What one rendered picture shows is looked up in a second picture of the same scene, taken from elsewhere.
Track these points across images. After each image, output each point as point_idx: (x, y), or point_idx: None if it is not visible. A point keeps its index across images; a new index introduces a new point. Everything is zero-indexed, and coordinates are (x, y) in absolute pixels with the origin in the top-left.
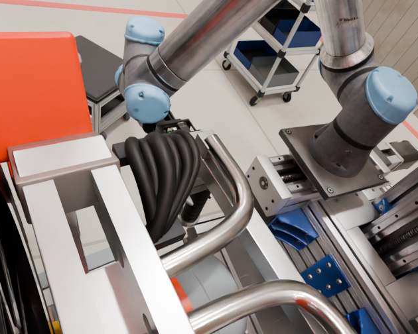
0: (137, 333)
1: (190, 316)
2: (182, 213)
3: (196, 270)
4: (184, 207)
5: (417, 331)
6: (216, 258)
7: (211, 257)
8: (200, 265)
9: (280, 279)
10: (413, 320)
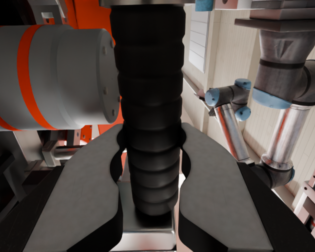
0: None
1: (68, 159)
2: (112, 36)
3: (84, 124)
4: (119, 71)
5: (275, 24)
6: (109, 123)
7: (104, 123)
8: (90, 124)
9: (125, 152)
10: (279, 28)
